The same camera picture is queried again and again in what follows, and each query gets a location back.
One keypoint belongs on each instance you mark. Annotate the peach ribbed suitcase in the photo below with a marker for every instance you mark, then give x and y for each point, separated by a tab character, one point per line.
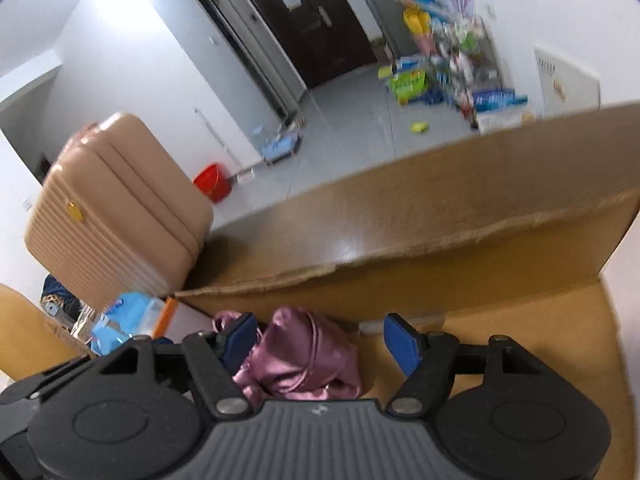
116	214

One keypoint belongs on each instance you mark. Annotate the dark brown entrance door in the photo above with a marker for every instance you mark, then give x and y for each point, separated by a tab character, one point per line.
322	38

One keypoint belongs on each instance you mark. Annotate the blue wet wipes pack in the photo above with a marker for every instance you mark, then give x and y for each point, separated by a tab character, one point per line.
132	314

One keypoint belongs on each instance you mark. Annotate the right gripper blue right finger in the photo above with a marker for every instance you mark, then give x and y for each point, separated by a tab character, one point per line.
404	343

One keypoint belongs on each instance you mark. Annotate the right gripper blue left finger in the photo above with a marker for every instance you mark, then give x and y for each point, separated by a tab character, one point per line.
236	341

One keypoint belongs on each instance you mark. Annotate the small blue floor tray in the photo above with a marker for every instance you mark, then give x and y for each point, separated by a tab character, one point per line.
280	147

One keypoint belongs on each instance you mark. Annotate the green snack bag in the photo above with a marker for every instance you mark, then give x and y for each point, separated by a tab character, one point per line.
408	85

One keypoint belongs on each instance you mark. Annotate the red plastic bucket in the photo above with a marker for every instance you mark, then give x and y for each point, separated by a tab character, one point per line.
213	182

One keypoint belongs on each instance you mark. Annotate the red cardboard box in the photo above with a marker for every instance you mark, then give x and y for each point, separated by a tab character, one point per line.
531	232

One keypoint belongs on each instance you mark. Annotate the cluttered wire storage rack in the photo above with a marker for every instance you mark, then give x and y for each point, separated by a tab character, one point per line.
457	49

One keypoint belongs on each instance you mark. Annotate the pink satin pouch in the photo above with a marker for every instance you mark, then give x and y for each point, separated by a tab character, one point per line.
300	355

